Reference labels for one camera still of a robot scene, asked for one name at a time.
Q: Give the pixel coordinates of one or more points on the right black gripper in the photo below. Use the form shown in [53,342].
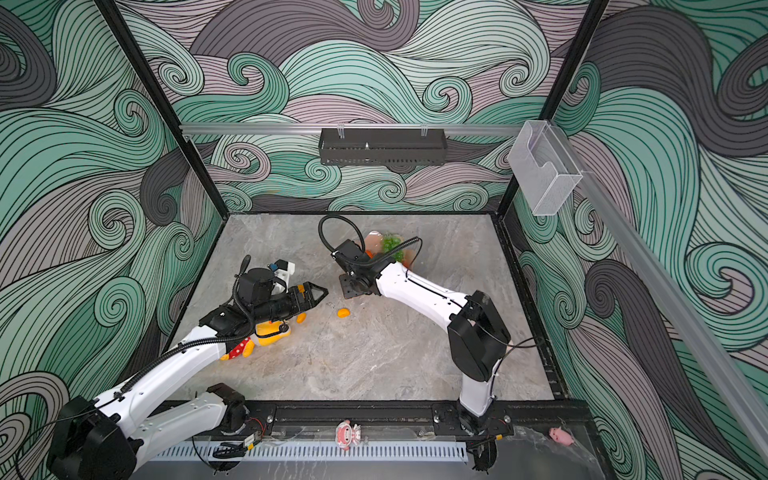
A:
[346,288]

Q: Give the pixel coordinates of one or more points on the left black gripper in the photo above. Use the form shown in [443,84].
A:
[307,296]

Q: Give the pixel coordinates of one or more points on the pink scalloped fruit bowl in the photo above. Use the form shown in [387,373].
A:
[373,247]

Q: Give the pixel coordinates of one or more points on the green fake grape bunch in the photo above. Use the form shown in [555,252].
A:
[391,242]

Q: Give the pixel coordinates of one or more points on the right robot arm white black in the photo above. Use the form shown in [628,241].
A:
[478,338]

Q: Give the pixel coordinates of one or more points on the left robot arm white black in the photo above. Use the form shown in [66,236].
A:
[115,433]

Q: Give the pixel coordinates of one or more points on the pink pig figurine centre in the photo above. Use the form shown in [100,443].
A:
[347,434]

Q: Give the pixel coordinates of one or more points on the pink pig figurine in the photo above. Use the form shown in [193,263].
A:
[347,434]
[561,436]

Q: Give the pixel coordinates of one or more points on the pink pig figurine right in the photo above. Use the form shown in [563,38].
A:
[561,436]

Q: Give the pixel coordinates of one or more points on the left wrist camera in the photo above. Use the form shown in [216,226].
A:
[259,284]

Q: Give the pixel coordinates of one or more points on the black wall tray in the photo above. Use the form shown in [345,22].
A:
[386,147]

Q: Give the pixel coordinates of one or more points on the white slotted cable duct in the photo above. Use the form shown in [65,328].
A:
[323,451]

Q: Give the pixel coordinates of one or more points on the aluminium rail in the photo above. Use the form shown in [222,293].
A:
[275,128]

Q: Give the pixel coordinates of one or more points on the clear acrylic wall box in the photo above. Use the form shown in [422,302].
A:
[544,164]

